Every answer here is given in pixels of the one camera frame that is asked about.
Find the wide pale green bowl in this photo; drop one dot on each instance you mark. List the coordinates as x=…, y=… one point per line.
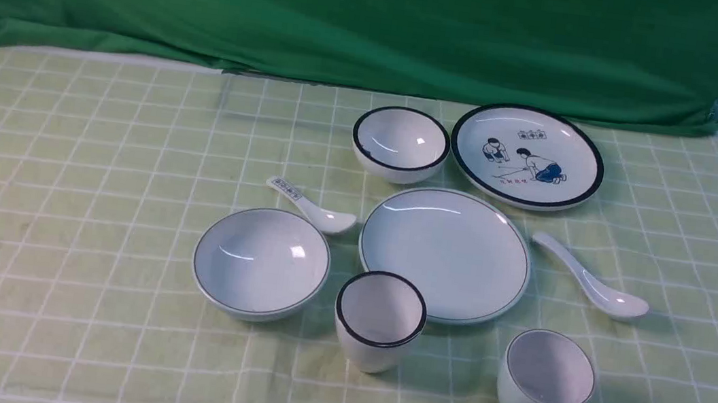
x=261, y=264

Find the pale green rimmed cup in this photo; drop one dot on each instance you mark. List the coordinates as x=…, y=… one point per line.
x=543, y=366

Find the plain white ceramic spoon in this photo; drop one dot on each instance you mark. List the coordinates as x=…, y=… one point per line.
x=617, y=305

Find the small black-rimmed white bowl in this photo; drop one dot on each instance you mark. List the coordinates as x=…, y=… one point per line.
x=400, y=144

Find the black-rimmed white cup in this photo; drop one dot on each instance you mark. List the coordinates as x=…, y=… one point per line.
x=378, y=317

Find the large pale green plate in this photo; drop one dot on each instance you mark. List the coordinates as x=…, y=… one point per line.
x=467, y=259

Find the illustrated black-rimmed plate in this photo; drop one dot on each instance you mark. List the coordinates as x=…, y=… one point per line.
x=527, y=157

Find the green backdrop cloth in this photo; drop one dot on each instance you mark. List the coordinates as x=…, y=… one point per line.
x=648, y=66

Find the green checkered tablecloth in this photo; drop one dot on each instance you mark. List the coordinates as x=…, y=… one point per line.
x=110, y=172

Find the printed-handle white spoon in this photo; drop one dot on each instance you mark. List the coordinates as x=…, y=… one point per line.
x=327, y=221

